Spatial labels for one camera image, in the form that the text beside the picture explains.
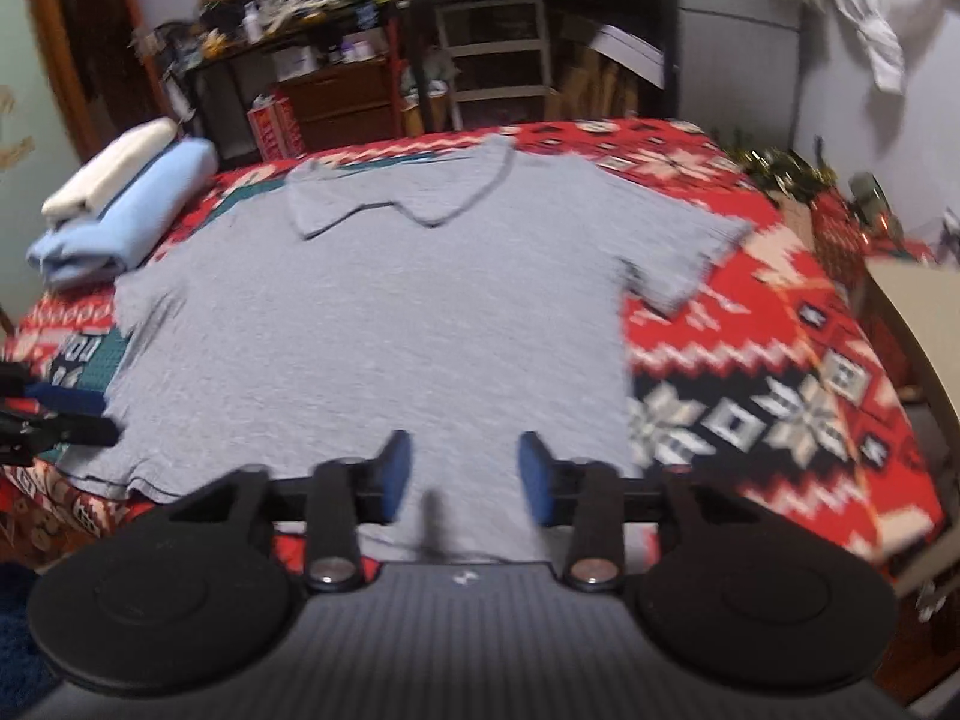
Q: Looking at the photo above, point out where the white plastic drawer unit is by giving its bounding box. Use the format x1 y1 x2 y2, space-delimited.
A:
433 0 553 133

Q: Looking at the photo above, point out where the grey t-shirt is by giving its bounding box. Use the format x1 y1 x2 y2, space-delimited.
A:
56 136 755 565

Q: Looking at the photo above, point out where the christmas garland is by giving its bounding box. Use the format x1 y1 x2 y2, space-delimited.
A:
720 131 842 200

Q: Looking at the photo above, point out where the white folded cloth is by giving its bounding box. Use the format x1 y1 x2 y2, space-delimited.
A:
41 118 185 224

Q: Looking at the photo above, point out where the person's dark blue clothing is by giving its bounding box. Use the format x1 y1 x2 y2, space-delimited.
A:
0 561 58 700

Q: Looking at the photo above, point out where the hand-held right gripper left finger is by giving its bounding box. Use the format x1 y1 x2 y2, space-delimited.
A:
154 431 413 592

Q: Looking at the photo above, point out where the red printed carton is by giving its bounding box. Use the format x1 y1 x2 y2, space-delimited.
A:
247 101 280 163
274 94 305 157

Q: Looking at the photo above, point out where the white knotted curtain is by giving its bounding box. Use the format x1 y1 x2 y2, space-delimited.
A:
816 0 910 95

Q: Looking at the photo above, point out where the olive green lantern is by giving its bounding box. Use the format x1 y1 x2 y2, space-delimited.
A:
850 172 894 230

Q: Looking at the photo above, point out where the white flat box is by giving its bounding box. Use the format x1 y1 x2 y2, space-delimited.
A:
589 24 668 91

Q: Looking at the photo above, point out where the red patterned blanket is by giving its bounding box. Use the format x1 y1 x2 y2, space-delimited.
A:
0 118 947 593

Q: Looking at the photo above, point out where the silver refrigerator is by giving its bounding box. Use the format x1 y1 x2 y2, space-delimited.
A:
671 0 808 145

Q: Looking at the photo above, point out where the green cutting mat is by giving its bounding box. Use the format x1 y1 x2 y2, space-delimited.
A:
45 154 466 466

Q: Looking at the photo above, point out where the beige stool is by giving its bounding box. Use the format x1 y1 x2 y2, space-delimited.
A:
861 259 960 616

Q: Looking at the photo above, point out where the stack of flattened cardboard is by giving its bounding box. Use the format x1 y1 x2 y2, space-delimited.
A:
555 15 646 122

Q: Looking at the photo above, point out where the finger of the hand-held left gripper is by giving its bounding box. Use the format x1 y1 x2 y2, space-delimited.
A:
26 382 106 416
22 417 121 458

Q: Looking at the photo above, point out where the wooden door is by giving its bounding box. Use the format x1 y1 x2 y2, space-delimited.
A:
22 0 152 160

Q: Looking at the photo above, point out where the wooden drawer cabinet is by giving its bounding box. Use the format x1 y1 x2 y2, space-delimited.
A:
274 60 395 155

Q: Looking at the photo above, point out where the light blue folded blanket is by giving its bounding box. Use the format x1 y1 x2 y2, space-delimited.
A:
26 139 220 290

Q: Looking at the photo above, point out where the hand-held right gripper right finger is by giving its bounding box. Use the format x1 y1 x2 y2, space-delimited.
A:
516 431 774 592

